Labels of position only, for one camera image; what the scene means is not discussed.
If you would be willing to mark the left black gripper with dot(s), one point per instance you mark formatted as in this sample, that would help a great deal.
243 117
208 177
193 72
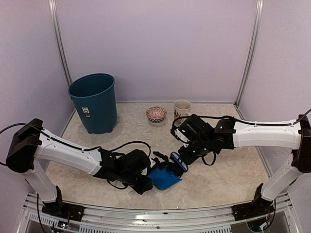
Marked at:
143 188

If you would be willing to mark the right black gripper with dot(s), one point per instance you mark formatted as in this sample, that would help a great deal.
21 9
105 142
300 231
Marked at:
188 159

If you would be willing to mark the blue hand brush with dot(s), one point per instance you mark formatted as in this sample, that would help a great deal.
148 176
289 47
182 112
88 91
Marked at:
178 160

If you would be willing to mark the blue plastic dustpan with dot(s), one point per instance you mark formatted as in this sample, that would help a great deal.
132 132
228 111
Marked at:
163 179

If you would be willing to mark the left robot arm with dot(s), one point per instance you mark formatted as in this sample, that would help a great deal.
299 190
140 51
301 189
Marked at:
32 142

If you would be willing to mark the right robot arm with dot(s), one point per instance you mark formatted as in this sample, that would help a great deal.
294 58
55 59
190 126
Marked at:
230 133

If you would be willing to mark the pile of coloured paper scraps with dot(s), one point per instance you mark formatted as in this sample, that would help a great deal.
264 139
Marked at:
162 161

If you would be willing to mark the cream ceramic mug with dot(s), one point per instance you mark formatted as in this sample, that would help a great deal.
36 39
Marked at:
181 108

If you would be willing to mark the patterned red ceramic bowl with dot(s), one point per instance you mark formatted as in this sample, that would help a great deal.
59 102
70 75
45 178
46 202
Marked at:
156 114

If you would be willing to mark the teal plastic waste bin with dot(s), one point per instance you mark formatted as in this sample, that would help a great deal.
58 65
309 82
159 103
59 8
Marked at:
94 99

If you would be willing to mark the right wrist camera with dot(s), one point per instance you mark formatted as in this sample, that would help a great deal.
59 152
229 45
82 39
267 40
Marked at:
191 128

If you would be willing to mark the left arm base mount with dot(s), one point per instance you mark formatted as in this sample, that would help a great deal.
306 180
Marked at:
62 209

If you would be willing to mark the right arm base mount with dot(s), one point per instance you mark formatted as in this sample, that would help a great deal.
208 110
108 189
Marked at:
257 207

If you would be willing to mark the front aluminium rail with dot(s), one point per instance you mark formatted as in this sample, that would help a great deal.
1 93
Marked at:
97 219

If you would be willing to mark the right aluminium frame post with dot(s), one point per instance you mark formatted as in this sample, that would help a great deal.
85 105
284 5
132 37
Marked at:
251 52

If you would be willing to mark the aluminium frame post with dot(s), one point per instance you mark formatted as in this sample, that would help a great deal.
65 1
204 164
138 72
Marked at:
251 52
59 42

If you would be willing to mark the left aluminium frame post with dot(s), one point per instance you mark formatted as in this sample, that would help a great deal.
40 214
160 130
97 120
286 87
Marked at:
59 42

